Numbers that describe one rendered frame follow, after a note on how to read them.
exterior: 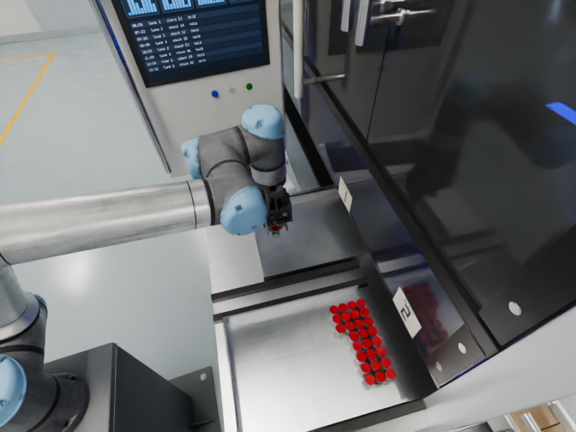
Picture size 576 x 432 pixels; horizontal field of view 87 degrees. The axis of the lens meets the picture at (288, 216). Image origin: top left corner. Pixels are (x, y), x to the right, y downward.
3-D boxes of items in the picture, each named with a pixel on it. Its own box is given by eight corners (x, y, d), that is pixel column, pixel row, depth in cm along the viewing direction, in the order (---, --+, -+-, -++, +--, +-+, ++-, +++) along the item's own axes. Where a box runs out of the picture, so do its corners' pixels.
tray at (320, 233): (349, 192, 103) (350, 184, 100) (382, 255, 86) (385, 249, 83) (249, 213, 98) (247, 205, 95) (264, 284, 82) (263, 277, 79)
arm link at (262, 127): (231, 108, 57) (273, 97, 59) (241, 155, 65) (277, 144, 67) (245, 130, 52) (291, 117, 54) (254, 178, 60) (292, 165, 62)
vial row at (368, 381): (343, 309, 76) (345, 302, 73) (373, 388, 65) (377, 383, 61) (335, 311, 76) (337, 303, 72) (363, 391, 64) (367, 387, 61)
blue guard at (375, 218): (255, 21, 177) (250, -17, 163) (442, 386, 54) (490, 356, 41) (254, 21, 177) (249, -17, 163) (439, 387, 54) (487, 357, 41)
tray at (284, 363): (356, 291, 79) (357, 285, 77) (403, 404, 63) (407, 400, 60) (225, 322, 75) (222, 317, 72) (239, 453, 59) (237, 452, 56)
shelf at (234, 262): (343, 186, 107) (343, 182, 106) (464, 416, 63) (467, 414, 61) (205, 214, 101) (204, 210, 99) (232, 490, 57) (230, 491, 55)
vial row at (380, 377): (351, 308, 76) (354, 299, 73) (382, 386, 65) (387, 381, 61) (344, 309, 76) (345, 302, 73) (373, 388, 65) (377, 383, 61)
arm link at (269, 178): (247, 153, 66) (284, 145, 67) (249, 169, 69) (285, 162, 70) (253, 175, 61) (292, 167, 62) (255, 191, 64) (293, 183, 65)
